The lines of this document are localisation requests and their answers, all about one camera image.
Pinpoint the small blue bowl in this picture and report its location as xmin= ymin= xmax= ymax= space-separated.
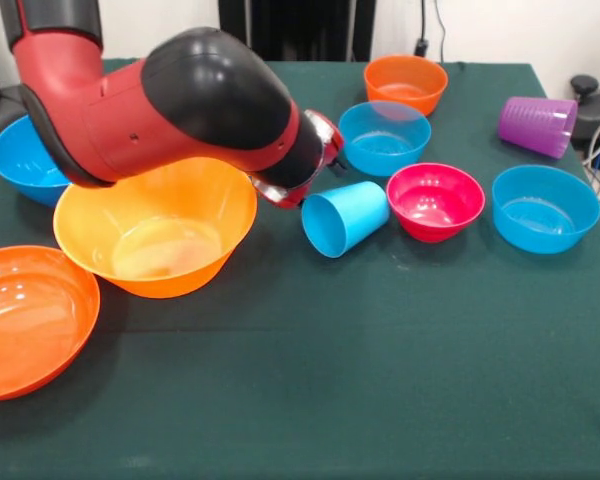
xmin=337 ymin=100 xmax=433 ymax=177
xmin=491 ymin=164 xmax=600 ymax=255

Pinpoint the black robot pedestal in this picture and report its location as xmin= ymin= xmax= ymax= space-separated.
xmin=217 ymin=0 xmax=377 ymax=62

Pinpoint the black cable with plug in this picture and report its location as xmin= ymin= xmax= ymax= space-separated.
xmin=412 ymin=0 xmax=447 ymax=64

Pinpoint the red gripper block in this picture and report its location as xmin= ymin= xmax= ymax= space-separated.
xmin=259 ymin=110 xmax=349 ymax=211

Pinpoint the large blue bowl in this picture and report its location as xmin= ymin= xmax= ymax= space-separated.
xmin=0 ymin=114 xmax=74 ymax=209

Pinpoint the large yellow-orange bowl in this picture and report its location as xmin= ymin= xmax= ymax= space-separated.
xmin=52 ymin=157 xmax=259 ymax=300

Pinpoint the large orange bowl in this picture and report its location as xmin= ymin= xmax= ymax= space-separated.
xmin=0 ymin=244 xmax=102 ymax=403

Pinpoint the blue cup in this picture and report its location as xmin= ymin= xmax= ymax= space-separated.
xmin=300 ymin=180 xmax=390 ymax=260

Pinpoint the small pink bowl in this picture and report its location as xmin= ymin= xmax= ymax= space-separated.
xmin=385 ymin=162 xmax=487 ymax=244

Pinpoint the small orange bowl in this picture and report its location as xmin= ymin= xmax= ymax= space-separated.
xmin=363 ymin=54 xmax=450 ymax=118

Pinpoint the dark green table cloth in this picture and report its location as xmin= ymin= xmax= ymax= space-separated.
xmin=0 ymin=57 xmax=600 ymax=480

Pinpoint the purple cup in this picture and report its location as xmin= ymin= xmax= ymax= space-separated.
xmin=496 ymin=96 xmax=579 ymax=160

